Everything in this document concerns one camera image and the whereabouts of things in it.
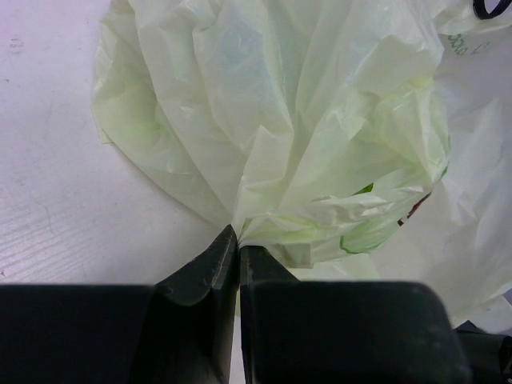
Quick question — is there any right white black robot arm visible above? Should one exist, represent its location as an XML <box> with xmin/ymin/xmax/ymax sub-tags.
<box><xmin>456</xmin><ymin>321</ymin><xmax>511</xmax><ymax>384</ymax></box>

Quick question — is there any light green plastic bag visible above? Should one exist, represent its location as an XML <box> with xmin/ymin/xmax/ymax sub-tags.
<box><xmin>92</xmin><ymin>1</ymin><xmax>511</xmax><ymax>323</ymax></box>

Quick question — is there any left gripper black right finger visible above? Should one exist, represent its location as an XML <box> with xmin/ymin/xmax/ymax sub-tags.
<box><xmin>240</xmin><ymin>246</ymin><xmax>472</xmax><ymax>383</ymax></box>

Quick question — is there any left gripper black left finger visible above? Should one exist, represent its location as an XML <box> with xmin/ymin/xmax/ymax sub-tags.
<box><xmin>1</xmin><ymin>227</ymin><xmax>238</xmax><ymax>383</ymax></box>

